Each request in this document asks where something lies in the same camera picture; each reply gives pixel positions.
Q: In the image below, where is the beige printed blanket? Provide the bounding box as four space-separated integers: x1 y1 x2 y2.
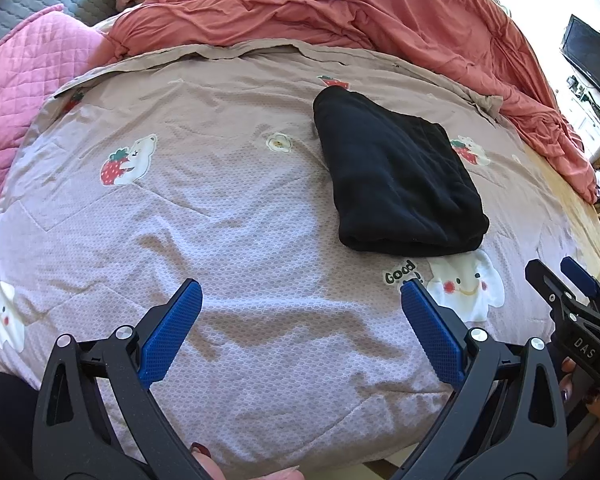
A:
0 40 600 476

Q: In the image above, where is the black flat screen television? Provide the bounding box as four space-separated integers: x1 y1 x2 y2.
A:
560 14 600 111

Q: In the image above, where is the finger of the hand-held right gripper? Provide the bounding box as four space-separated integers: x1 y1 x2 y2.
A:
525 259 576 321
560 256 600 302

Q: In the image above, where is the pink quilted blanket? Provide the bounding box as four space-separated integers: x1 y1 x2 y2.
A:
0 4 111 236

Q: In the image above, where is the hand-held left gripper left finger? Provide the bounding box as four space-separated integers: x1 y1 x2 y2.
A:
31 279 216 480

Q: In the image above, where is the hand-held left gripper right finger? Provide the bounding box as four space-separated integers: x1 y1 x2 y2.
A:
401 277 568 480

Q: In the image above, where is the white cabinet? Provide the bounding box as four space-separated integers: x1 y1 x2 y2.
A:
555 72 600 158

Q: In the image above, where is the yellow bed sheet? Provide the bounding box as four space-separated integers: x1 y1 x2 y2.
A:
522 142 600 281

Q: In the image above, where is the person's left hand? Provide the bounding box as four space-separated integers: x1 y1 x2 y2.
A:
190 441 306 480

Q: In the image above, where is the black sweater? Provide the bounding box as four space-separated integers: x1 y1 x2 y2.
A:
312 86 491 257

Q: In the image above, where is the coral red duvet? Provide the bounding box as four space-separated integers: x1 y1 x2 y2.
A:
105 0 600 203

